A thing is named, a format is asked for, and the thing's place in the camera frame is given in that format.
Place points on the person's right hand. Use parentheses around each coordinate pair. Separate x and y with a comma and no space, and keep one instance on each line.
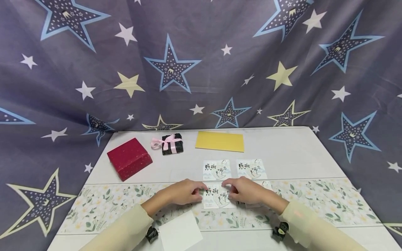
(248,191)

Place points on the person's left hand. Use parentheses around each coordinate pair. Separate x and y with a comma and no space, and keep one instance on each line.
(182,192)

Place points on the person's right fingers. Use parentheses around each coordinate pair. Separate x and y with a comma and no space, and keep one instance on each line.
(230,188)

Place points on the person's left fingers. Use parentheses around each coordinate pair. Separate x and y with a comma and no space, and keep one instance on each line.
(198,191)

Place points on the white printed card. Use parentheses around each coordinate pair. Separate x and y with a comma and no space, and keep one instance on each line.
(216,169)
(216,199)
(251,169)

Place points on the person's left forearm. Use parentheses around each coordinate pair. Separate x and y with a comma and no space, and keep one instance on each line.
(125,226)

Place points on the person's right forearm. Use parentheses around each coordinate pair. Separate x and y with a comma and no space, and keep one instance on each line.
(311,230)

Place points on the blank white paper sheet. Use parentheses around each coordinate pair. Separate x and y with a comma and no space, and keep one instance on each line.
(180,232)

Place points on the yellow envelope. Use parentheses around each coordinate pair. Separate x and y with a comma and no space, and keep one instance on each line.
(220,141)

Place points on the black gift box pink ribbon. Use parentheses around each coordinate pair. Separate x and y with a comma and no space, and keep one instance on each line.
(172,144)

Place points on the red gift box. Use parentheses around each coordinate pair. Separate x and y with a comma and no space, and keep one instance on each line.
(129,158)

